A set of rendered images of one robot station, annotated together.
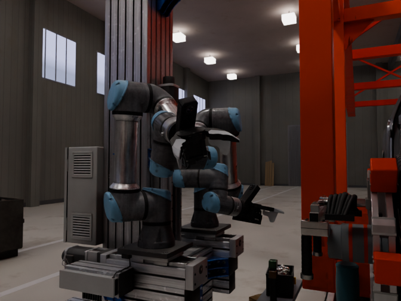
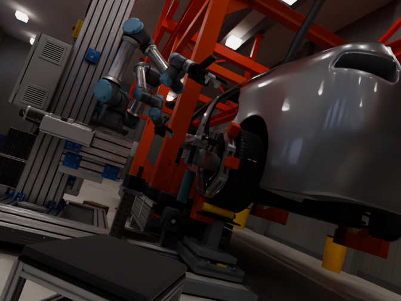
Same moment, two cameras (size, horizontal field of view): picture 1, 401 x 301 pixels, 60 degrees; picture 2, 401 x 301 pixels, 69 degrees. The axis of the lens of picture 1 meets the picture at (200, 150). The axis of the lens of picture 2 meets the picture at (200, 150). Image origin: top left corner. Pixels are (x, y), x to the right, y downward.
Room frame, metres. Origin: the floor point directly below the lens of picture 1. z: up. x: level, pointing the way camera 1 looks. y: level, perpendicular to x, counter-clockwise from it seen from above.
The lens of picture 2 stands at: (-0.30, 0.95, 0.58)
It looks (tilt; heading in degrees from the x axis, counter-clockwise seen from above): 8 degrees up; 318
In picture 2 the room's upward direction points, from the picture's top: 17 degrees clockwise
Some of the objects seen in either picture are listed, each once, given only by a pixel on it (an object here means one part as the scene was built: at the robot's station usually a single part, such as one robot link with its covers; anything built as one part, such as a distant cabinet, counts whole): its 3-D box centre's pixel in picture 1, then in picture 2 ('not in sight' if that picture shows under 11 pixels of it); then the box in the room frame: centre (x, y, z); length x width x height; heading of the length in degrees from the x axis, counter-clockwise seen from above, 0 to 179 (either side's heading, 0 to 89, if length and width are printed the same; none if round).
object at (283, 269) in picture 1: (280, 278); (133, 181); (1.95, -0.44, 0.51); 0.20 x 0.14 x 0.13; 163
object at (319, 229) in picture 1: (315, 227); (200, 143); (1.21, -0.40, 0.93); 0.09 x 0.05 x 0.05; 66
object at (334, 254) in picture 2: not in sight; (334, 254); (1.74, -4.81, 0.29); 0.39 x 0.37 x 0.59; 65
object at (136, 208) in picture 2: not in sight; (160, 218); (2.78, -1.52, 0.14); 2.47 x 0.85 x 0.27; 156
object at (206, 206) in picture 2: not in sight; (218, 210); (1.13, -0.70, 0.51); 0.29 x 0.06 x 0.06; 66
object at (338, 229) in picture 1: (358, 243); (204, 159); (1.31, -0.59, 0.85); 0.21 x 0.14 x 0.14; 66
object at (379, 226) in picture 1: (379, 245); (213, 162); (1.28, -0.65, 0.85); 0.54 x 0.07 x 0.54; 156
